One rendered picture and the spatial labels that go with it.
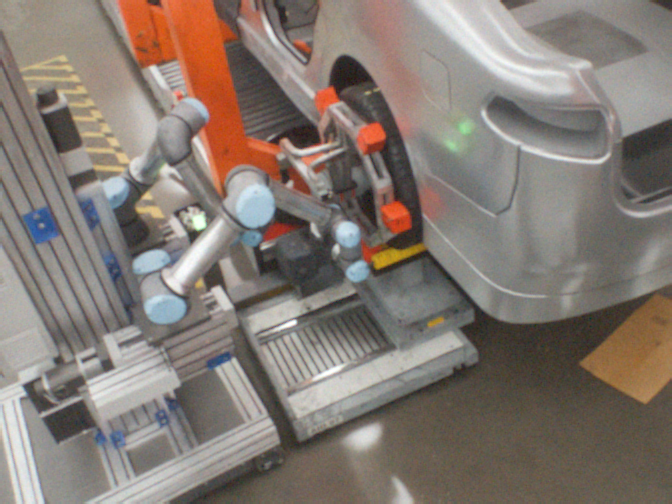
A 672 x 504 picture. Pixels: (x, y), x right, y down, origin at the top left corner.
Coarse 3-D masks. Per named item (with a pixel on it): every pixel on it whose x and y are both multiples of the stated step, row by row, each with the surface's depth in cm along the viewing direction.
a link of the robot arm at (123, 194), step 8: (104, 184) 277; (112, 184) 276; (120, 184) 275; (128, 184) 279; (112, 192) 273; (120, 192) 273; (128, 192) 276; (136, 192) 280; (112, 200) 272; (120, 200) 273; (128, 200) 276; (136, 200) 281; (112, 208) 274; (120, 208) 275; (128, 208) 277; (120, 216) 277; (128, 216) 278; (120, 224) 279
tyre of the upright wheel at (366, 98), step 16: (352, 96) 280; (368, 96) 273; (368, 112) 270; (384, 112) 267; (384, 128) 264; (384, 144) 267; (400, 144) 263; (400, 160) 263; (400, 176) 264; (400, 192) 269; (416, 192) 267; (416, 208) 270; (416, 224) 275; (400, 240) 289; (416, 240) 284
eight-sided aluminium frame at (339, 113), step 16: (336, 112) 279; (352, 112) 277; (320, 128) 303; (352, 128) 269; (368, 160) 266; (368, 176) 269; (384, 176) 267; (384, 192) 267; (352, 208) 316; (368, 224) 307; (368, 240) 298; (384, 240) 294
